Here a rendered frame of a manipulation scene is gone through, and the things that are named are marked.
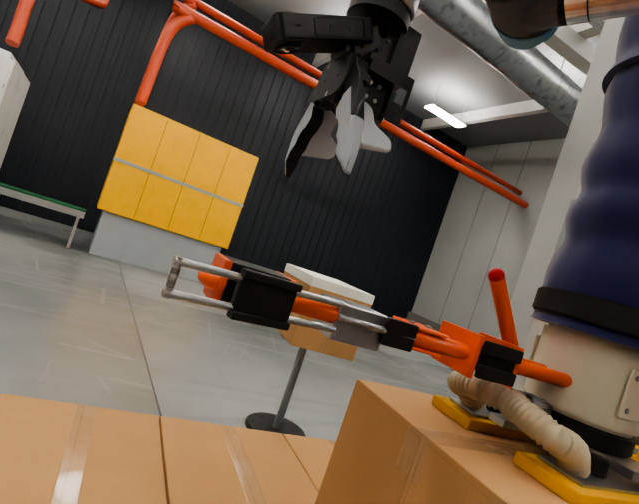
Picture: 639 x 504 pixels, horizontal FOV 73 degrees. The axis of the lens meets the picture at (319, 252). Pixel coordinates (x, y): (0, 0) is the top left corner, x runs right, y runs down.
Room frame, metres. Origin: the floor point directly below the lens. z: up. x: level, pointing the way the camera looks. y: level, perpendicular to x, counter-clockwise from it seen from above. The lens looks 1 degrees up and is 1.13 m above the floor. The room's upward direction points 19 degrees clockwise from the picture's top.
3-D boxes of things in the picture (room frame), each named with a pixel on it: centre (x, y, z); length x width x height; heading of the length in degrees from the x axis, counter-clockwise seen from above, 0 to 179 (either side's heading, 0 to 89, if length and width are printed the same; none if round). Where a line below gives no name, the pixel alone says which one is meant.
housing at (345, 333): (0.54, -0.06, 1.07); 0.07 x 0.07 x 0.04; 23
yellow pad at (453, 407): (0.81, -0.46, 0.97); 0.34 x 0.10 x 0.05; 113
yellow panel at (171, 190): (7.64, 2.76, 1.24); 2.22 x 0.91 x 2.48; 119
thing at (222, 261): (0.49, 0.06, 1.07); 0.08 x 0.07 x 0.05; 113
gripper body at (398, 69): (0.48, 0.02, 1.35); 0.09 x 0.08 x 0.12; 117
